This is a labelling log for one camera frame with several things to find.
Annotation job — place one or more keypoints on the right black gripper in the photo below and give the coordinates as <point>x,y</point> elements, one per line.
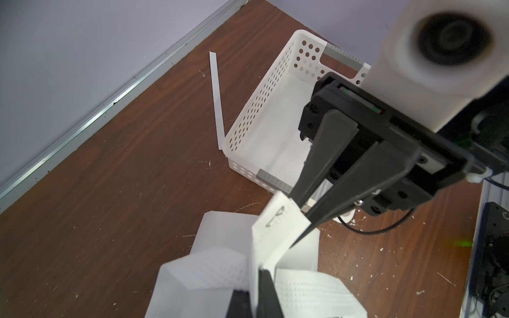
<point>377,158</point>

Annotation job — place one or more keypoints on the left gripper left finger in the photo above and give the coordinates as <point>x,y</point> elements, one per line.
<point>239,306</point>

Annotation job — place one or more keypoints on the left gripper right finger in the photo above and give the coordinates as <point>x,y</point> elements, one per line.
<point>268,303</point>

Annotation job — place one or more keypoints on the white insulated delivery bag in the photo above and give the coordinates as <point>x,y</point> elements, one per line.
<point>229,250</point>

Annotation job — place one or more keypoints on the white perforated plastic basket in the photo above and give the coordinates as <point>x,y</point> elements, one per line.
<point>264,143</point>

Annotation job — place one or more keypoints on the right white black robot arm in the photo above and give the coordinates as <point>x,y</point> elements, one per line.
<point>484,120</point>

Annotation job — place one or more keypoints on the white plastic strip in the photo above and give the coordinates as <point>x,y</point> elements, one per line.
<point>217,106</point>

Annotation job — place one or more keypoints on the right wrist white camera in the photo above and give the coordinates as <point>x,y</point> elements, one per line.
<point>439,56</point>

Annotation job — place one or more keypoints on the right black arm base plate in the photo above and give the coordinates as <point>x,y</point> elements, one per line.
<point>488,283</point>

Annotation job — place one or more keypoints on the aluminium front rail frame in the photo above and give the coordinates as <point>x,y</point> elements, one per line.
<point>495,190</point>

